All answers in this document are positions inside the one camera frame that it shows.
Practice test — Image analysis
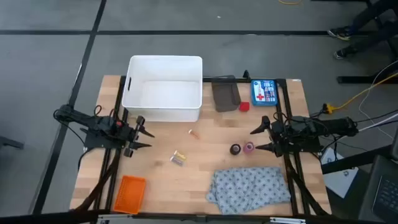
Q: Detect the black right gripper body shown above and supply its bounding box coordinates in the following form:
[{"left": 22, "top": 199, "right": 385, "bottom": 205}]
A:
[{"left": 269, "top": 119, "right": 295, "bottom": 156}]

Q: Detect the large white plastic bin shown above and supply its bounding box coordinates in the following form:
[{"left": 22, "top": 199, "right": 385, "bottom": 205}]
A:
[{"left": 121, "top": 55, "right": 203, "bottom": 123}]

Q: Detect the black desk foot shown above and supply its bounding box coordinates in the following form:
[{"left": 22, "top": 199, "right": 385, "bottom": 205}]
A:
[{"left": 337, "top": 74, "right": 398, "bottom": 85}]

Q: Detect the long yellow power cable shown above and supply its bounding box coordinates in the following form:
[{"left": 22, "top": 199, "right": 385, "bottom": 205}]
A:
[{"left": 323, "top": 72, "right": 398, "bottom": 113}]

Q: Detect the black desk leg bar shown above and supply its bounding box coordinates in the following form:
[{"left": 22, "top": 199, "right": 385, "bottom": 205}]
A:
[{"left": 322, "top": 144, "right": 392, "bottom": 175}]

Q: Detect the white cable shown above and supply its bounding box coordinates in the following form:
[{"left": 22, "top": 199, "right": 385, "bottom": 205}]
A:
[{"left": 359, "top": 113, "right": 398, "bottom": 131}]

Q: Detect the black floor stand foot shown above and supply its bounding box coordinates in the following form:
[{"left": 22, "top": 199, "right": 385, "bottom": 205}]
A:
[{"left": 0, "top": 136, "right": 25, "bottom": 150}]

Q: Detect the black metal table frame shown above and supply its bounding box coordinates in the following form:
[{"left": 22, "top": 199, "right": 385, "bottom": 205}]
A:
[{"left": 70, "top": 70, "right": 332, "bottom": 218}]

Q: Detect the orange plastic basket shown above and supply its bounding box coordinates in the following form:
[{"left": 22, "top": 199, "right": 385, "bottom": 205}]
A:
[{"left": 113, "top": 175, "right": 147, "bottom": 215}]

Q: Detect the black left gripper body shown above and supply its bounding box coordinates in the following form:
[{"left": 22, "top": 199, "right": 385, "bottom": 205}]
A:
[{"left": 115, "top": 119, "right": 141, "bottom": 150}]

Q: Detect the blue patterned cloth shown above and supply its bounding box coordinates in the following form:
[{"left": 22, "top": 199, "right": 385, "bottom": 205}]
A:
[{"left": 205, "top": 167, "right": 292, "bottom": 215}]

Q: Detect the blue first aid kit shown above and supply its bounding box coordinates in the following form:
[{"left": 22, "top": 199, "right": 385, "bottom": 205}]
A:
[{"left": 250, "top": 79, "right": 279, "bottom": 107}]

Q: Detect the black laptop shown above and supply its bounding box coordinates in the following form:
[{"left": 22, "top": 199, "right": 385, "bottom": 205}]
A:
[{"left": 359, "top": 154, "right": 398, "bottom": 223}]

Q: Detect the small grey translucent bin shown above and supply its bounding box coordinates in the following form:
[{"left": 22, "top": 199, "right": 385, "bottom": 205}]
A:
[{"left": 211, "top": 75, "right": 242, "bottom": 113}]

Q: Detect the person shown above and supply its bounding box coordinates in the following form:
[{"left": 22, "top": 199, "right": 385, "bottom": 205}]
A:
[{"left": 326, "top": 0, "right": 398, "bottom": 60}]

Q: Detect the white cardboard box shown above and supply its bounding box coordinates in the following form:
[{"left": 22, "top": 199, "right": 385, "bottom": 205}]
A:
[{"left": 320, "top": 147, "right": 359, "bottom": 199}]

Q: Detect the black camera mount rail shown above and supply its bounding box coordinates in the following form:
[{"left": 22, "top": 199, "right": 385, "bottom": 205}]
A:
[{"left": 0, "top": 210, "right": 398, "bottom": 224}]

